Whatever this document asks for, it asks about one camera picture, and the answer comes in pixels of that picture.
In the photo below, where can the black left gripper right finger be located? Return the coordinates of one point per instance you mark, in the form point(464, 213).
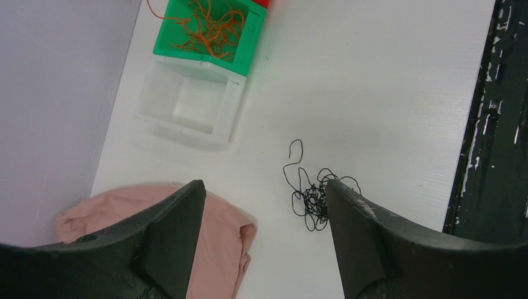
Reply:
point(381, 254)

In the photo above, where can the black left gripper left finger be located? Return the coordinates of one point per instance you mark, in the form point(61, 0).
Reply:
point(147, 255)

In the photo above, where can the pink cloth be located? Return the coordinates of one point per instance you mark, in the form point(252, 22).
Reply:
point(226, 233)

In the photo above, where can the clear plastic bin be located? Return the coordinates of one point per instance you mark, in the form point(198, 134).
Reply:
point(191, 98)

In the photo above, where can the green plastic bin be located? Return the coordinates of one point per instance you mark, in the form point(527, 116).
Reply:
point(222, 32)

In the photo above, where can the red plastic bin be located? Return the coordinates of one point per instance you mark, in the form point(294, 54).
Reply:
point(263, 3)

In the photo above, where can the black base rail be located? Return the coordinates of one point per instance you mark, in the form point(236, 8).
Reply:
point(488, 200)

